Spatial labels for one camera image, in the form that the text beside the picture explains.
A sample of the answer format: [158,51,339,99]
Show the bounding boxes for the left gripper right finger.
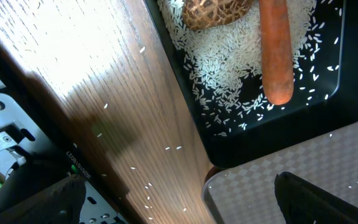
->
[274,172,358,224]

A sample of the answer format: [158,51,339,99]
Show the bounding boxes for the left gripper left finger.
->
[0,174,86,224]

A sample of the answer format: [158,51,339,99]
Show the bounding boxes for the pile of white rice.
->
[157,0,343,138]

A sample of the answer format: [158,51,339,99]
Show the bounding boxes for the orange carrot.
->
[259,0,294,105]

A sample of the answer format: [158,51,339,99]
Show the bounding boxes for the brown mushroom food scrap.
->
[182,0,254,30]

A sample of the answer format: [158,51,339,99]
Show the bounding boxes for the dark brown serving tray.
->
[201,122,358,223]

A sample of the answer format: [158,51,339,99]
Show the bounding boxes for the black plastic tray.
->
[145,0,358,168]

